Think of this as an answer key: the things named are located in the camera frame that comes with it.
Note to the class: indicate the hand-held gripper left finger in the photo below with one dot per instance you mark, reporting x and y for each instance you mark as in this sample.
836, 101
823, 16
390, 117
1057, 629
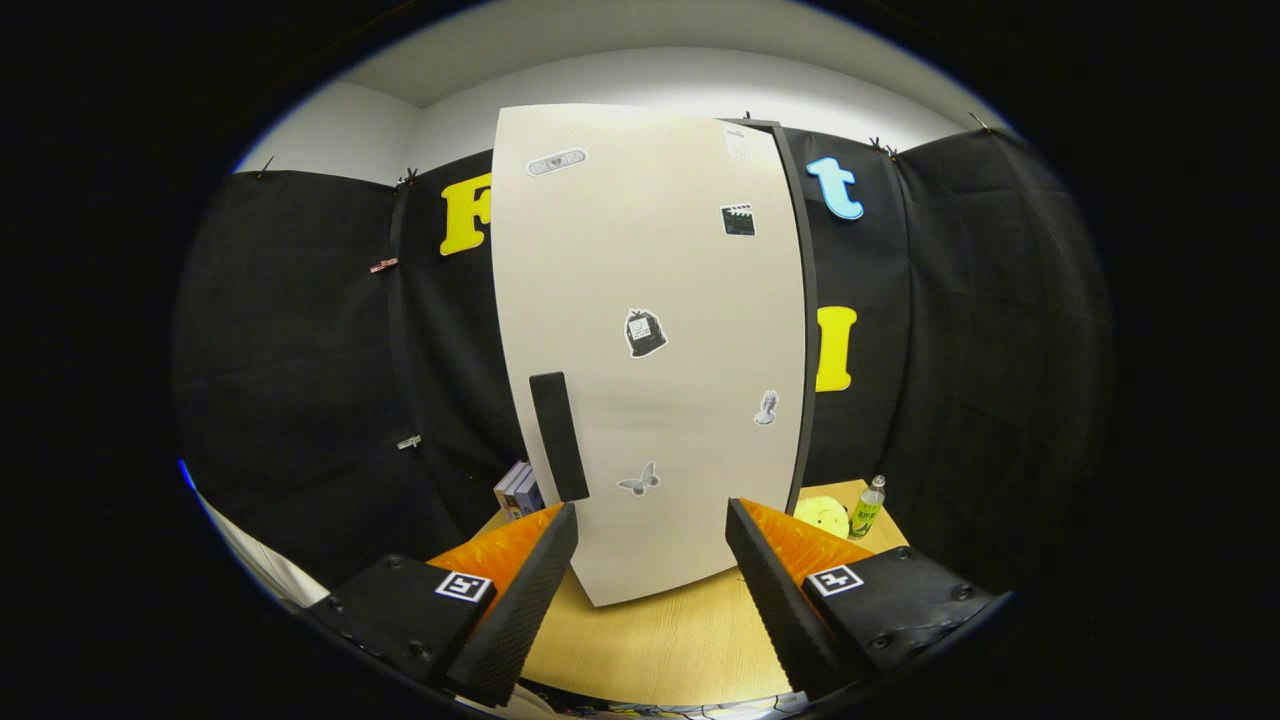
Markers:
520, 620

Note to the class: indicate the black backdrop cloth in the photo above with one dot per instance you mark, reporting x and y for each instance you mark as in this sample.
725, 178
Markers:
300, 380

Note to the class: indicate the grey shoe cabinet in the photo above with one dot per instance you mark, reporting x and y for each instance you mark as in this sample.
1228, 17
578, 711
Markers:
805, 350

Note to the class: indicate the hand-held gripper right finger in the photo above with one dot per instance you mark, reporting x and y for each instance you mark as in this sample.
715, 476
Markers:
775, 600

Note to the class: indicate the white book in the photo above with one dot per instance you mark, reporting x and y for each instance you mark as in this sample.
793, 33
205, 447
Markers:
508, 490

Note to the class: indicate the pink clip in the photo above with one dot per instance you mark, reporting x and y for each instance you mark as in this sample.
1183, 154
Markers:
383, 265

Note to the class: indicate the green drink bottle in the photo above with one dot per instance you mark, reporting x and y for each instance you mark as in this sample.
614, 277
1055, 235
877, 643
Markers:
866, 512

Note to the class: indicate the yellow plush toy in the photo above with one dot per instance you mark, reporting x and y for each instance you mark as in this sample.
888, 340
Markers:
822, 517

